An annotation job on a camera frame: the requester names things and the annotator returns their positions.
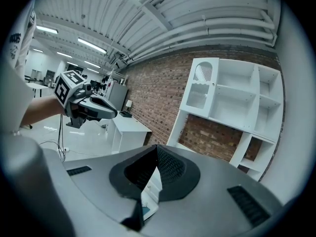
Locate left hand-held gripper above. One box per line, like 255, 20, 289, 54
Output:
53, 70, 119, 129

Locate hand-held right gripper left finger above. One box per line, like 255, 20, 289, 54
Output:
42, 143, 158, 234

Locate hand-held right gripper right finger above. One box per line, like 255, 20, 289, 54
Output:
143, 144, 284, 237

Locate white shelf unit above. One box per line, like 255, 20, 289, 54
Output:
166, 57, 284, 182
140, 168, 164, 221

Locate person's left forearm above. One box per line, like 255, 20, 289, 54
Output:
20, 96, 68, 129

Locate grey metal cabinet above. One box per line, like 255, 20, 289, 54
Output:
108, 82, 129, 111

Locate metal storage rack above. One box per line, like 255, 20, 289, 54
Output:
99, 69, 129, 93

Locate white desk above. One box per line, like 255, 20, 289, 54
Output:
107, 112, 153, 155

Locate row of ceiling strip lights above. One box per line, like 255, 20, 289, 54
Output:
32, 0, 147, 74

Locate person's white t-shirt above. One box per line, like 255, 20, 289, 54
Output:
0, 0, 37, 134

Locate white open shelf unit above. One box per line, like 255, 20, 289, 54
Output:
166, 57, 284, 182

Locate white ceiling pipes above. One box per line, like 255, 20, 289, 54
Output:
122, 7, 277, 64

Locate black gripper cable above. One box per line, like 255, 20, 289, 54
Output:
57, 114, 67, 162

